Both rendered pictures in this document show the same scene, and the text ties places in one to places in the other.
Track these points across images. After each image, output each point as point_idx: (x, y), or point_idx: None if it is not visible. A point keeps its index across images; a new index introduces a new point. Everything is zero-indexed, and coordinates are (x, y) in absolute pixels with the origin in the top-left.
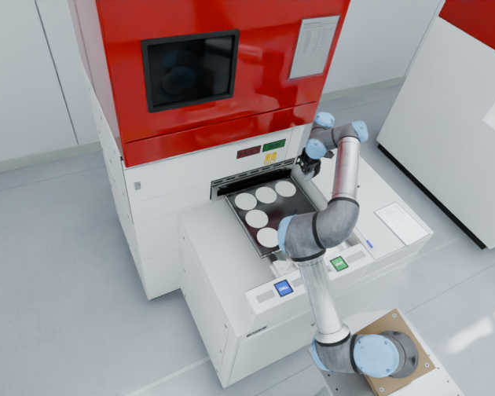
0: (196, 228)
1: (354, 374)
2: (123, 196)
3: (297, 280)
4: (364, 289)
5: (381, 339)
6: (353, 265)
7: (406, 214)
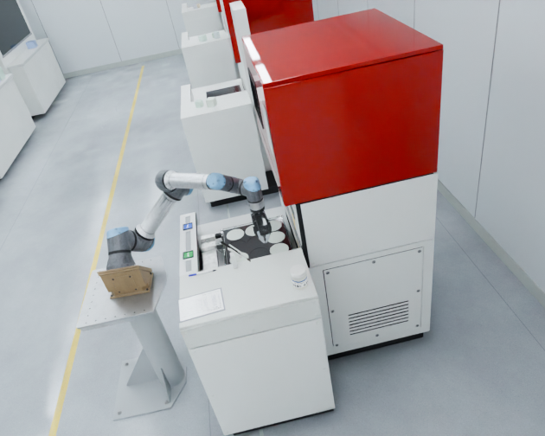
0: (267, 214)
1: None
2: None
3: (189, 234)
4: None
5: (118, 227)
6: (182, 262)
7: (206, 311)
